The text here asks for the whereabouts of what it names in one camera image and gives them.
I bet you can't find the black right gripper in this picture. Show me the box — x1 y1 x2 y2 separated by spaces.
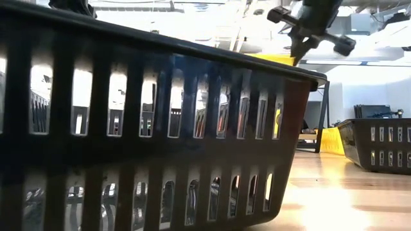
267 0 357 67

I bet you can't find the orange plastic basket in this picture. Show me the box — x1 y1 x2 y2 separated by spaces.
218 110 245 134

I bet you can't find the black plastic basket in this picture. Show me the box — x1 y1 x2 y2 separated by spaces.
0 0 328 231
336 117 411 176

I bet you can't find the black metal wooden shelf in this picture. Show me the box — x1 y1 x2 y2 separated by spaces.
297 81 331 154

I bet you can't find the long ceiling light strip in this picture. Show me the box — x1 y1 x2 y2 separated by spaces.
304 58 411 67

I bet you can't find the black background equipment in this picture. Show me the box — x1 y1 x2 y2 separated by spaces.
354 104 405 119

